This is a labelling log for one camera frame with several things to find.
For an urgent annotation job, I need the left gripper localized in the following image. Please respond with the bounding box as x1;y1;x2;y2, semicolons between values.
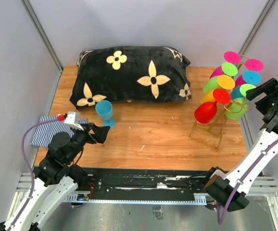
65;121;110;163

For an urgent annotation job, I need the blue wine glass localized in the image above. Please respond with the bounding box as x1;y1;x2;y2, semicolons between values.
95;100;116;128

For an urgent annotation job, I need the light green wine glass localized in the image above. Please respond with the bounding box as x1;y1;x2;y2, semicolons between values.
225;97;248;120

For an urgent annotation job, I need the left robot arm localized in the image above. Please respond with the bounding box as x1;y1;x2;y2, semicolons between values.
0;123;110;231

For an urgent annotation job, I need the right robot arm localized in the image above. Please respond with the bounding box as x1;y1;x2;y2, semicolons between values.
203;78;278;224

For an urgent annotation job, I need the pink base rear glass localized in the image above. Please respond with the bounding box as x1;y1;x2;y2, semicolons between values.
244;59;264;72

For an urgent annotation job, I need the pink base wine glass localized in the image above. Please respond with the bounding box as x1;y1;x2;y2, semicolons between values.
224;51;241;64

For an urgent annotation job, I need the red wine glass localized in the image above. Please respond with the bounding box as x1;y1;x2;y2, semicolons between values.
194;88;231;124

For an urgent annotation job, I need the magenta glass blue base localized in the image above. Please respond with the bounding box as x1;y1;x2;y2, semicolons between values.
235;71;262;86

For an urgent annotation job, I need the teal glass green base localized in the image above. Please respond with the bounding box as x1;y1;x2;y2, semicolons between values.
230;83;256;100

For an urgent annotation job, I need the green glass yellow base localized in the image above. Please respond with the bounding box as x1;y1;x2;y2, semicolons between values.
203;75;235;93

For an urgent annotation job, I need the magenta glass green base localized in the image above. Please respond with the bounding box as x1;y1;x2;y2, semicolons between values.
210;62;238;78

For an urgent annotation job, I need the blue white striped cloth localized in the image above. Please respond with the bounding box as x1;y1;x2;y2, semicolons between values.
29;114;89;148

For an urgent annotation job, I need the black floral plush pillow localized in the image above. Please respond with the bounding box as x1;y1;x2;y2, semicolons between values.
70;46;191;110

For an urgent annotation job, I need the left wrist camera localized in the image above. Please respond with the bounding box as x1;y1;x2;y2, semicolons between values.
64;111;84;130

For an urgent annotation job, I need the gold wire glass rack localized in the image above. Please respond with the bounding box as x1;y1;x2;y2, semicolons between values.
189;54;253;149

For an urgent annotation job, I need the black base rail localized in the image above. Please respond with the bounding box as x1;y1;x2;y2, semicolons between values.
67;165;212;204

